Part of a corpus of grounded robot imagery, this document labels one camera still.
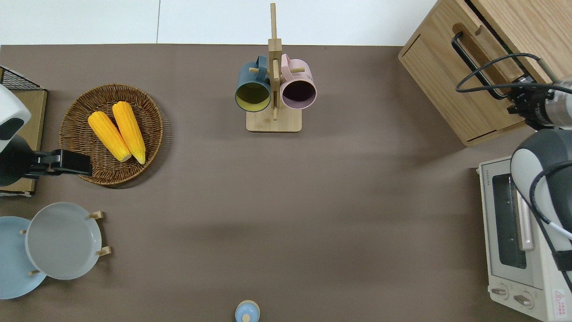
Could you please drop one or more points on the wooden cabinet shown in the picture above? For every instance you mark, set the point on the wooden cabinet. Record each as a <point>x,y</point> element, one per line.
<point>536,27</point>

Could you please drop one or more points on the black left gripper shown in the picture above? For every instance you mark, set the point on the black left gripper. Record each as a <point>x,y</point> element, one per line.
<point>13,163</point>

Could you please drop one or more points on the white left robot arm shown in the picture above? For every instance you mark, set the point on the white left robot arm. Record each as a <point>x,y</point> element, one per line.
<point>11,107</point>

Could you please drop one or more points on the pink mug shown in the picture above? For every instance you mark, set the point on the pink mug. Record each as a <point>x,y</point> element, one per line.
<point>304,76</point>

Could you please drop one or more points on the dark blue mug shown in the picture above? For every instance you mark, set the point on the dark blue mug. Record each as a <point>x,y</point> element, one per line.
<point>250,76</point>

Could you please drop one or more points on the light blue plate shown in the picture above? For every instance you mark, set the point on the light blue plate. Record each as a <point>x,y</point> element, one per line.
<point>13,268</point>

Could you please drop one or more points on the beige oven knob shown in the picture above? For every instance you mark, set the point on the beige oven knob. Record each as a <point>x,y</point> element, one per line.
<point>498,291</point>
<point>523,299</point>

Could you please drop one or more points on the beige toaster oven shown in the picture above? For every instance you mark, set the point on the beige toaster oven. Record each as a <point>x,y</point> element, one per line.
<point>496,250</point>

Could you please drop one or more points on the wooden plate rack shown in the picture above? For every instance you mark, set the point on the wooden plate rack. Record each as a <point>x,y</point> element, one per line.
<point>99,251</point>

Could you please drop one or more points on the round brown wicker basket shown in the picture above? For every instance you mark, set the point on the round brown wicker basket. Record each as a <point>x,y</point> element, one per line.
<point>80,112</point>

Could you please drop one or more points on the brown table mat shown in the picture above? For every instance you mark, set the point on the brown table mat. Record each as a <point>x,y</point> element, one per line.
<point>357,201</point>

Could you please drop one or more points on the wooden drawer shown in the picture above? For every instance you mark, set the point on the wooden drawer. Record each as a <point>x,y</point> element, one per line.
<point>456,60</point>

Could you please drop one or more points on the yellow corn cob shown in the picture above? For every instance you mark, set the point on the yellow corn cob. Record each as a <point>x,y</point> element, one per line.
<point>129,129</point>
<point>109,136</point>

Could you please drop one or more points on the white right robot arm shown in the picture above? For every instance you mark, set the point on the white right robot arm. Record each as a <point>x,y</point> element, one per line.
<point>532,165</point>

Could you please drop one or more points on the wooden mug tree stand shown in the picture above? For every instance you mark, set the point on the wooden mug tree stand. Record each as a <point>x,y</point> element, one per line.
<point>275,123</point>

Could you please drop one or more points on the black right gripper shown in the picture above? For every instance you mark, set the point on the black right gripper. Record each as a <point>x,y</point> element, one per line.
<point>536,105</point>

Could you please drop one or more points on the grey plate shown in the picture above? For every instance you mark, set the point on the grey plate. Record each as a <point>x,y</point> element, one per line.
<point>62,241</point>

